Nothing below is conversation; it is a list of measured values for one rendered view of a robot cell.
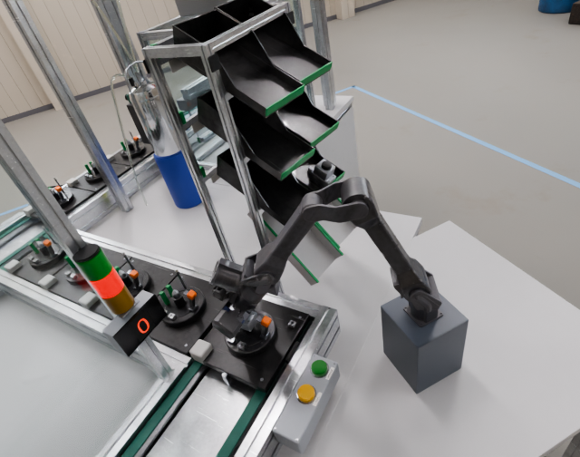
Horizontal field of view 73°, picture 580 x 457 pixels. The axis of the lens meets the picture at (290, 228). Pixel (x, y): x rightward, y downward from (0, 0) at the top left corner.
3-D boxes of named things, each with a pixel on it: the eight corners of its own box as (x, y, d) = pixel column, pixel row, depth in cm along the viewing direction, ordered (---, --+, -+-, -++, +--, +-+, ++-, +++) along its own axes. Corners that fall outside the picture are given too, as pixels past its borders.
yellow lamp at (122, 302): (139, 299, 83) (129, 284, 79) (121, 317, 79) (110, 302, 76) (124, 293, 85) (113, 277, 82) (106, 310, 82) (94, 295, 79)
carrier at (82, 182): (133, 169, 206) (122, 148, 199) (97, 195, 191) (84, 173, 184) (104, 164, 218) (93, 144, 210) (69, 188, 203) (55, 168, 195)
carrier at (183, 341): (238, 294, 121) (227, 266, 114) (188, 357, 106) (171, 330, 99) (182, 276, 133) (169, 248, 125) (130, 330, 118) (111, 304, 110)
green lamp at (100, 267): (118, 267, 76) (106, 247, 73) (97, 284, 73) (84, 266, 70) (101, 260, 79) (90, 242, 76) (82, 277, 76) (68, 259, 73)
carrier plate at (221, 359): (310, 318, 109) (309, 314, 108) (265, 393, 94) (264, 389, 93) (242, 296, 121) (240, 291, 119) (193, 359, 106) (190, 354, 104)
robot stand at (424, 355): (461, 368, 99) (469, 319, 87) (416, 394, 96) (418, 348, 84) (424, 329, 110) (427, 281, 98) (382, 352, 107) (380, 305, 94)
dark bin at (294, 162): (314, 155, 99) (319, 132, 93) (281, 181, 92) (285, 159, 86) (233, 101, 107) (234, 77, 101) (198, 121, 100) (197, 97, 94)
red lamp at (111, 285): (129, 284, 79) (118, 267, 76) (110, 301, 76) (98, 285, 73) (113, 277, 82) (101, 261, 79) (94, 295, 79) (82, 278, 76)
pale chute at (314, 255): (336, 258, 120) (343, 254, 117) (311, 286, 113) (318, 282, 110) (275, 190, 120) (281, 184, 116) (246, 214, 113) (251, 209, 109)
